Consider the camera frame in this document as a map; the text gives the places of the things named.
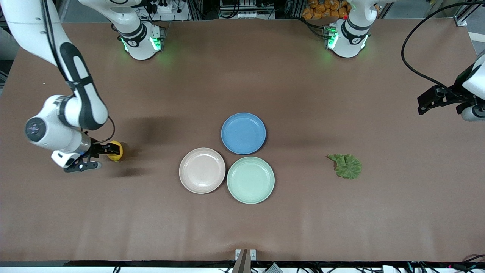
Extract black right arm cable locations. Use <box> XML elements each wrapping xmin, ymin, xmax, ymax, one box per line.
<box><xmin>41</xmin><ymin>0</ymin><xmax>116</xmax><ymax>144</ymax></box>

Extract brown table cover sheet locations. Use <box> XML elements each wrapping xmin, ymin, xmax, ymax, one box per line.
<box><xmin>0</xmin><ymin>17</ymin><xmax>485</xmax><ymax>263</ymax></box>

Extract green lettuce leaf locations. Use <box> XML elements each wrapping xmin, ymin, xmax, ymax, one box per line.
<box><xmin>327</xmin><ymin>153</ymin><xmax>362</xmax><ymax>179</ymax></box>

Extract yellow lemon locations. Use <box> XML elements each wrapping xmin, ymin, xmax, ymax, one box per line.
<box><xmin>107</xmin><ymin>140</ymin><xmax>124</xmax><ymax>162</ymax></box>

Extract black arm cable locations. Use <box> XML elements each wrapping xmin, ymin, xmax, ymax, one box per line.
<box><xmin>41</xmin><ymin>0</ymin><xmax>116</xmax><ymax>144</ymax></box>
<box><xmin>402</xmin><ymin>1</ymin><xmax>485</xmax><ymax>100</ymax></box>

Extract blue plate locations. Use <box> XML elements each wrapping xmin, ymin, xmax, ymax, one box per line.
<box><xmin>221</xmin><ymin>112</ymin><xmax>266</xmax><ymax>155</ymax></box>

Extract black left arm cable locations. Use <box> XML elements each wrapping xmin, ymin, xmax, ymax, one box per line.
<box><xmin>402</xmin><ymin>1</ymin><xmax>485</xmax><ymax>100</ymax></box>

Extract light green plate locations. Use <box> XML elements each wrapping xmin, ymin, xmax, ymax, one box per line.
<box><xmin>227</xmin><ymin>156</ymin><xmax>275</xmax><ymax>205</ymax></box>

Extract silver aluminium frame post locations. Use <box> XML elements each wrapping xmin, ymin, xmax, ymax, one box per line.
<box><xmin>453</xmin><ymin>0</ymin><xmax>485</xmax><ymax>27</ymax></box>

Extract beige pink plate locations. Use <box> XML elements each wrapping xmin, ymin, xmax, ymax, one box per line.
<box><xmin>179</xmin><ymin>147</ymin><xmax>226</xmax><ymax>195</ymax></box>

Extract white power strip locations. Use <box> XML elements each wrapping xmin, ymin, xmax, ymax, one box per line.
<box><xmin>146</xmin><ymin>0</ymin><xmax>190</xmax><ymax>21</ymax></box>

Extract brown camera mount post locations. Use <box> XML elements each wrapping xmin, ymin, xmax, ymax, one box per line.
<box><xmin>235</xmin><ymin>248</ymin><xmax>257</xmax><ymax>273</ymax></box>

